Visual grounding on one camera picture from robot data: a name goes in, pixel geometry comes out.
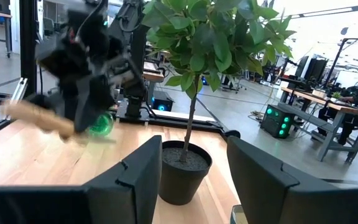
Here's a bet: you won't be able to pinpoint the black overhead rig frame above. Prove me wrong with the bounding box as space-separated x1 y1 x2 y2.
321 35 358 90

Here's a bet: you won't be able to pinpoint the wooden workbench with grey legs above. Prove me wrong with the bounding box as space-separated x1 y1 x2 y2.
278 86 358 166

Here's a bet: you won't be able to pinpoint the black monitors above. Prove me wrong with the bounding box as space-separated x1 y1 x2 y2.
294 55 329 84

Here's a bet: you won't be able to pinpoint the green plant in black pot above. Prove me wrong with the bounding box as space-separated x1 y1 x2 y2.
140 0 297 206

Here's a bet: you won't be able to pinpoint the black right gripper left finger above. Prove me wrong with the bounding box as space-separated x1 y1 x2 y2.
84 134 163 224

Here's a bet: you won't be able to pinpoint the black computer with green lights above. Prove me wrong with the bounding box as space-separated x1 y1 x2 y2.
259 103 295 140

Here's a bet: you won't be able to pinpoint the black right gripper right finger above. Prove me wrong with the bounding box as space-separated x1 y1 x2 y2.
226 135 341 224

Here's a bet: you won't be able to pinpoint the black computer with blue light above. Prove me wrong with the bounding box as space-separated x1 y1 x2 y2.
150 89 175 113

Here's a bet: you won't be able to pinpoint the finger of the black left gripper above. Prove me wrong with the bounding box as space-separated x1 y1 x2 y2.
26 93 62 110
71 74 116 134

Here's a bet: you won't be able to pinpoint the garden trowel with wooden handle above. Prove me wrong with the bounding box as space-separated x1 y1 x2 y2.
0 98 77 141

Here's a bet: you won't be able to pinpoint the green plastic spray bottle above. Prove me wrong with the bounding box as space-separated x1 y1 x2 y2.
86 111 116 138

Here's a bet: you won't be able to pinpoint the wooden desk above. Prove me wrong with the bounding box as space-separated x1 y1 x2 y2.
143 60 166 83

